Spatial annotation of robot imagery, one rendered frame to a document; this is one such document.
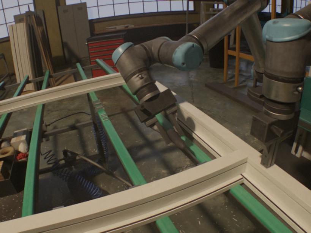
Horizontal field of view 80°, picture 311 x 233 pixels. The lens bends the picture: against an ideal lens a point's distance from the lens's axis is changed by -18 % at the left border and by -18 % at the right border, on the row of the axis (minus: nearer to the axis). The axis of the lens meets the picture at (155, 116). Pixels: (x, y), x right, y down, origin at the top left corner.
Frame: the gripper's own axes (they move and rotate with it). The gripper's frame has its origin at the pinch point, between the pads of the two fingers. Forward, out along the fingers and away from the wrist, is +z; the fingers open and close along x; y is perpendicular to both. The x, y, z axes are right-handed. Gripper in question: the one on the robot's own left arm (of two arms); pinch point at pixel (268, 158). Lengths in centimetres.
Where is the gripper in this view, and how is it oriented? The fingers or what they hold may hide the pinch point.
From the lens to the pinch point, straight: 59.9
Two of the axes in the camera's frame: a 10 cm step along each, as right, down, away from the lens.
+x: 9.2, -2.3, 3.1
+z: 0.7, 8.9, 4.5
